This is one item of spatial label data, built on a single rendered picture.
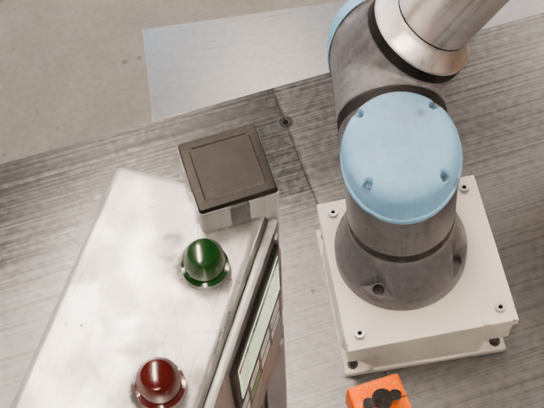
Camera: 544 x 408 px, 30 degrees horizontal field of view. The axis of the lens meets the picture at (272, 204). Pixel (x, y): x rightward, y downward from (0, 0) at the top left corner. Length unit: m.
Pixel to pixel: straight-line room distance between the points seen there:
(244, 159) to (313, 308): 0.70
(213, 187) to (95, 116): 1.89
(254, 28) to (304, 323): 0.46
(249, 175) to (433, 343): 0.65
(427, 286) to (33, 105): 1.53
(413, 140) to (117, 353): 0.52
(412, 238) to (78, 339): 0.55
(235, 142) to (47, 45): 2.03
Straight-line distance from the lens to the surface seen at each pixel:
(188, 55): 1.45
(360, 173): 0.98
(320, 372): 1.21
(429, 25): 1.02
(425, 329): 1.14
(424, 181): 0.97
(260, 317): 0.57
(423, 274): 1.11
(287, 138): 1.36
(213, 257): 0.53
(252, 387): 0.63
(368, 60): 1.05
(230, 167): 0.55
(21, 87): 2.52
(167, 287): 0.55
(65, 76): 2.51
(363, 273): 1.12
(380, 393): 0.81
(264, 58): 1.44
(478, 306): 1.16
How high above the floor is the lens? 1.97
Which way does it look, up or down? 61 degrees down
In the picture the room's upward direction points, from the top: 3 degrees counter-clockwise
